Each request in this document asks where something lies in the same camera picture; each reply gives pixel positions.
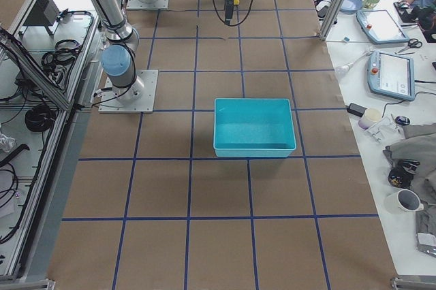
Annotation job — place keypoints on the turquoise plastic bin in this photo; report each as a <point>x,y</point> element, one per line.
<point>253,127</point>

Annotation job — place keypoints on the teach pendant far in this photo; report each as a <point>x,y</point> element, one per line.
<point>380,27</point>

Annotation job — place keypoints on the teach pendant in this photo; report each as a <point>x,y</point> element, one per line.
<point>391,75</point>
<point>380,27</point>

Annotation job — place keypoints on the black power adapter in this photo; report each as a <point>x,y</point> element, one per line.
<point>356,109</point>

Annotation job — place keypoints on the teach pendant near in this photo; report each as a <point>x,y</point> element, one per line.
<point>391,75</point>

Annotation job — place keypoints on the white purple cup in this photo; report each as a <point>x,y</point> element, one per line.
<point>369,118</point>

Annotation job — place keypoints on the black scissors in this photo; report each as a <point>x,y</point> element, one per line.
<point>412,43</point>

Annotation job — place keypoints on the grey cloth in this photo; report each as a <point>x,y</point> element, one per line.
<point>413,161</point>

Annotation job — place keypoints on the white mug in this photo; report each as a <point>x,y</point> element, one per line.
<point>404,200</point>

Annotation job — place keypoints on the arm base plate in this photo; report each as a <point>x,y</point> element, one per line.
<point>147,5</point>
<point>139,98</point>

